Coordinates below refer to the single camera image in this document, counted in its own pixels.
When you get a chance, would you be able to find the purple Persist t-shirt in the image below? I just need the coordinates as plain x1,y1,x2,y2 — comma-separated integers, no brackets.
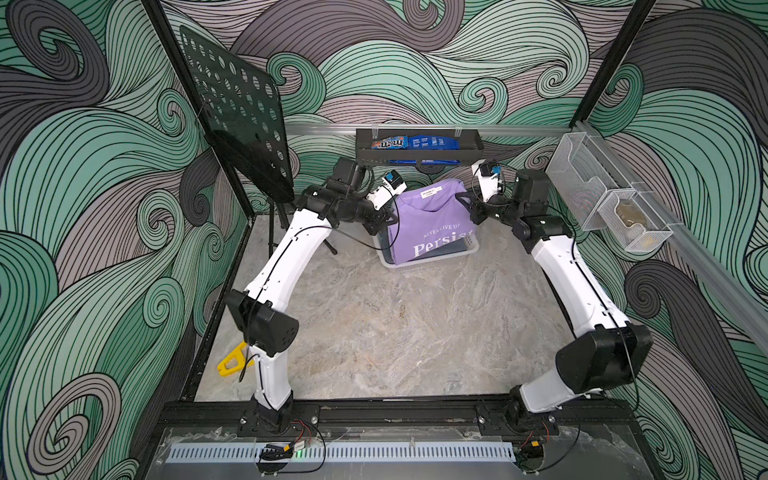
388,178,476,264

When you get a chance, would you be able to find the white perforated plastic basket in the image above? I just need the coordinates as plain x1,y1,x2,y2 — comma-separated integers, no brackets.
372,232,480,270

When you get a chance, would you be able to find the grey t-shirt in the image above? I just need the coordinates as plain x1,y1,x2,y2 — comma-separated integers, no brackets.
381,241,397,265

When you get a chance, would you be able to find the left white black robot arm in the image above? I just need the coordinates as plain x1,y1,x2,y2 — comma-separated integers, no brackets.
225,158,406,432

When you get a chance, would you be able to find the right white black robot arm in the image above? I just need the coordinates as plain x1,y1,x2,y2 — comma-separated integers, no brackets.
457,162,653,424

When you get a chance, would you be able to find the blue candy packet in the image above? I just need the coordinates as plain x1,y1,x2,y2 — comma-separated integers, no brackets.
371,135,460,151

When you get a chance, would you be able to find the black perforated music stand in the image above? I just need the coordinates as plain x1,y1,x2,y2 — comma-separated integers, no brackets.
179,26,295,253

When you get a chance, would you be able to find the yellow plastic triangle tool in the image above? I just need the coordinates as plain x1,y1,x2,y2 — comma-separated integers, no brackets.
217,342,248,377

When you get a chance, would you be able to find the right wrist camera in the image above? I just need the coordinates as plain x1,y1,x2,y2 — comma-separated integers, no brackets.
471,160,503,202

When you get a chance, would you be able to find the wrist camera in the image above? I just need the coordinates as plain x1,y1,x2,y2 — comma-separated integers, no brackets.
366,170,407,210
471,160,503,202

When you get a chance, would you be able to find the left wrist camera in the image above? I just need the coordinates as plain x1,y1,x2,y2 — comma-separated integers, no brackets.
366,170,407,210

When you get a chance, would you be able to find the black wall tray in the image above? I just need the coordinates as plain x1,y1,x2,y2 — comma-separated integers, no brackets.
355,127,485,166

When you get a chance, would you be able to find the clear plastic wall bin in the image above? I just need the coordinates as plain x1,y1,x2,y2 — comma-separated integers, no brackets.
546,132,619,231

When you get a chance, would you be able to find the small clear wall bin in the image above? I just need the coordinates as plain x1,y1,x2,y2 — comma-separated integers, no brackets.
597,188,673,254

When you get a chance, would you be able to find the white slotted cable duct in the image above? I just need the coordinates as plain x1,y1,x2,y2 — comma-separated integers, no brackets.
165,441,516,465

